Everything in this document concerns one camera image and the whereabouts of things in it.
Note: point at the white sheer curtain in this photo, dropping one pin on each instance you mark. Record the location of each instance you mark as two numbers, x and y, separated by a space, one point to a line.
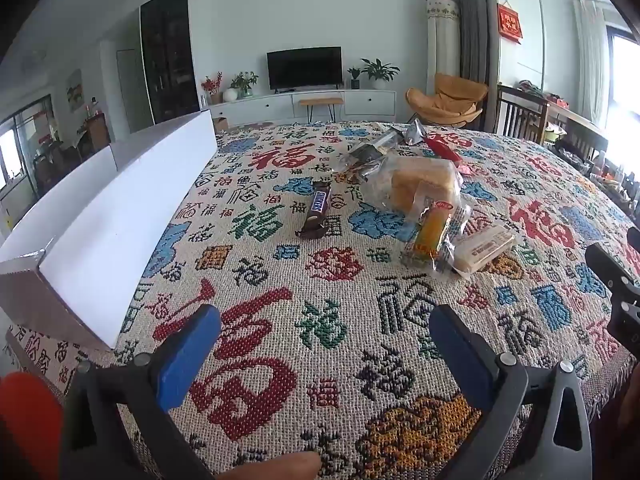
592 60

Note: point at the white television cabinet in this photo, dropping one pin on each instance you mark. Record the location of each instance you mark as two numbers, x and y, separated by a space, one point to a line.
365 102

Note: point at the black television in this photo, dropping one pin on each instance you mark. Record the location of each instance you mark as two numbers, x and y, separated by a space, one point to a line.
305 67

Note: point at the brown cardboard box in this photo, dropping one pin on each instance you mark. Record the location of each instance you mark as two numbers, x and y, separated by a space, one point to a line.
220 124

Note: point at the small plant in dark pot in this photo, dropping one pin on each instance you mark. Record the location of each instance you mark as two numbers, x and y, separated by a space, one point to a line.
354 79

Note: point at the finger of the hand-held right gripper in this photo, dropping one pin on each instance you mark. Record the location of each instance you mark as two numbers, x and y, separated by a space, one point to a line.
634 239
607 265

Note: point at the brown chocolate bar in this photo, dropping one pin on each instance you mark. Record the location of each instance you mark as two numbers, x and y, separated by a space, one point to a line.
317 205

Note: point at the wooden dining chair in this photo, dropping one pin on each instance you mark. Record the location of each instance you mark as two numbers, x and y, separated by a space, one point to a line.
99 132

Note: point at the white round vase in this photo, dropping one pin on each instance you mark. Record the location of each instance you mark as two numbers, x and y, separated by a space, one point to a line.
230 95

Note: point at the grey curtain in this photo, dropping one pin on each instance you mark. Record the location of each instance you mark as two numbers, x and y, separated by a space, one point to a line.
472 20

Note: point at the red wall hanging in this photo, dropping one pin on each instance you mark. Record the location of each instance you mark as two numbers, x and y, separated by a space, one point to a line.
509 24

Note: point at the person's left hand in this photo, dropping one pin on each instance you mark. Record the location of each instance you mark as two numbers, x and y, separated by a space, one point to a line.
280 467

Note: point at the framed wall picture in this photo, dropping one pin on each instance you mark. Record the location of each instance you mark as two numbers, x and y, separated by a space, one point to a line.
74 90

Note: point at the red cloth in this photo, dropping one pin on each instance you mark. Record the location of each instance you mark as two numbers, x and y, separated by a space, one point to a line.
25 430

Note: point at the white wafer packet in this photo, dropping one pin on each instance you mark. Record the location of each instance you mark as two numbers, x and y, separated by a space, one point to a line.
485 250

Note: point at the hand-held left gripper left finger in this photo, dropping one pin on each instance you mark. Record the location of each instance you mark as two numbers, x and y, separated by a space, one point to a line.
192 355

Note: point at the orange cake packet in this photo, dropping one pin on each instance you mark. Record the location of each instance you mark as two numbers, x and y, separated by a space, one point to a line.
432 232

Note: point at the orange lounge chair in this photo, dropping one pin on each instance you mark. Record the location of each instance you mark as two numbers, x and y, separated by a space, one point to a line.
450 100

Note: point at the dark wooden bench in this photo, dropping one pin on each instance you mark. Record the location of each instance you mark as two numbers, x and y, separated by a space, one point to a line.
525 115

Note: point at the wooden stool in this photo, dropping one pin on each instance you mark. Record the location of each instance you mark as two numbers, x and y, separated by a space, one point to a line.
321 102

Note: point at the dark striped packet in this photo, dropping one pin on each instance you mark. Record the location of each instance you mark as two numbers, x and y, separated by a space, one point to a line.
370 149

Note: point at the standing air conditioner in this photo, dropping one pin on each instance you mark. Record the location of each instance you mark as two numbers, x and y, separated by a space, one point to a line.
442 45

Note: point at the black glass cabinet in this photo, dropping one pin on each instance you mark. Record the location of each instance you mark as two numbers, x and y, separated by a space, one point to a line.
167 60

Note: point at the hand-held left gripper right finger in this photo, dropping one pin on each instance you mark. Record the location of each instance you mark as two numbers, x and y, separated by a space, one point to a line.
460 355

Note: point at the white cardboard box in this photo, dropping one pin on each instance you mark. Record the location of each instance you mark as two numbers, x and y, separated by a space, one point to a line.
125 220

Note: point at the green potted plant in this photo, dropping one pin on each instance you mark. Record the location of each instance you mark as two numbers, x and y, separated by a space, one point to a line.
245 82

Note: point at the silver foil packet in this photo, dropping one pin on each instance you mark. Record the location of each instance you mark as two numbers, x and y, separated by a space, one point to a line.
415 132

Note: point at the leafy plant in white pot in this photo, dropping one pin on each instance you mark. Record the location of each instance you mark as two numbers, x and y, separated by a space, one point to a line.
380 69

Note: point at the bread loaf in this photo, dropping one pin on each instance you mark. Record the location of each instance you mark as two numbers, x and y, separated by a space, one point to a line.
420 180

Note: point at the printed woven blanket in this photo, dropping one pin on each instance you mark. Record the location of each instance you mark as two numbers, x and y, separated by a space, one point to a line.
320 310

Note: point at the red snack packet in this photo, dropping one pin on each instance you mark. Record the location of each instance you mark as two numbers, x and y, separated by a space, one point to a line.
447 152

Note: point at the red flower arrangement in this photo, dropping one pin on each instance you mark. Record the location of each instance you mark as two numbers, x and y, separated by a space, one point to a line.
212 85

